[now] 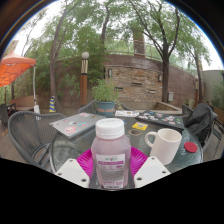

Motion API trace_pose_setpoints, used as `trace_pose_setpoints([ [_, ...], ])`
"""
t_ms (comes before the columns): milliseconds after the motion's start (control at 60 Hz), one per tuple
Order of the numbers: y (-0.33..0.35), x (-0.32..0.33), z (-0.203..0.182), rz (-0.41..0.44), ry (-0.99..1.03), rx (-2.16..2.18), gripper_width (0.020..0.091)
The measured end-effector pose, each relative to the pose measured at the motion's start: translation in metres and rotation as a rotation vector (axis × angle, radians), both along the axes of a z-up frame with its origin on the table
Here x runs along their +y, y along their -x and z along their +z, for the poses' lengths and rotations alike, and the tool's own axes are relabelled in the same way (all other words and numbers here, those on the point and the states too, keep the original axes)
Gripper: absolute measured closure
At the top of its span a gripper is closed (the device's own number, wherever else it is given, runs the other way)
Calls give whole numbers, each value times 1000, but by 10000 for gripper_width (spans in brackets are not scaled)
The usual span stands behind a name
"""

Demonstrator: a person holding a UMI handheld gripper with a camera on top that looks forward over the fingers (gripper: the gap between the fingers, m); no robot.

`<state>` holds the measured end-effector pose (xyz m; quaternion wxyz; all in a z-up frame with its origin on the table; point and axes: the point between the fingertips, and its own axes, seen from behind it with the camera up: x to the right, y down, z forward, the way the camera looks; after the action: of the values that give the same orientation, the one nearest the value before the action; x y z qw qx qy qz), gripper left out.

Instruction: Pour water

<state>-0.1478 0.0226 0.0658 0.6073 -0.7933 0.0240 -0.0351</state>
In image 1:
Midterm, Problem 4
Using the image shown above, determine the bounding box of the yellow card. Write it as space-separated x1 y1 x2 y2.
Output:
131 122 149 132

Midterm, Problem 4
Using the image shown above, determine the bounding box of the black jacket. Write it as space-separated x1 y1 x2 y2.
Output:
184 102 218 148

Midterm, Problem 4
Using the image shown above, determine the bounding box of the silver laptop with stickers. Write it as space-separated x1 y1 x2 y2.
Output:
49 112 107 139

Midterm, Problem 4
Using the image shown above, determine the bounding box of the dark laptop with stickers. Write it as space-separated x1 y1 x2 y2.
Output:
134 109 186 131

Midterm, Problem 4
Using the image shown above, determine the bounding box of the tall tree with dark trunk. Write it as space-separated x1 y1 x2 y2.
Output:
128 0 214 104

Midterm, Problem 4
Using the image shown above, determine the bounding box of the round brown table hole cover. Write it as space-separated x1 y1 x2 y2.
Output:
128 128 142 137

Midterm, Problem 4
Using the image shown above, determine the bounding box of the white ribbed mug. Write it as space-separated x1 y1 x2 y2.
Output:
144 128 183 167

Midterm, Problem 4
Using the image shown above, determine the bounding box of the green plant in teal pot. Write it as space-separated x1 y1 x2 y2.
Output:
90 79 121 118

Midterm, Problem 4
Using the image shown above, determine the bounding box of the tall tree with grey trunk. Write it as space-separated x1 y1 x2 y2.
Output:
19 0 111 113

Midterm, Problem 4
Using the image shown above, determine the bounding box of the flat round red coaster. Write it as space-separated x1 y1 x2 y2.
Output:
183 141 199 154

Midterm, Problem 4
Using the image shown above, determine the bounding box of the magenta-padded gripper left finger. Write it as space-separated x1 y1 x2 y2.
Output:
54 148 98 189

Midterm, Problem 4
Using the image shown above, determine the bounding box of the blue and yellow striped cone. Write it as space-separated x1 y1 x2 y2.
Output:
48 95 57 114

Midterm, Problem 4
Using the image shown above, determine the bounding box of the wooden lamp post with globe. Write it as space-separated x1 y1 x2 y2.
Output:
79 51 91 108

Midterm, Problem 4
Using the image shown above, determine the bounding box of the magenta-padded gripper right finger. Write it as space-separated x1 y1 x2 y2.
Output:
129 146 172 189

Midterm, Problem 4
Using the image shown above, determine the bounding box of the orange canopy tent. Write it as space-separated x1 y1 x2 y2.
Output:
0 49 37 89

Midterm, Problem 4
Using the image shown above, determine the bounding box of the white printed paper sheet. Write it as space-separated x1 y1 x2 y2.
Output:
114 110 141 118

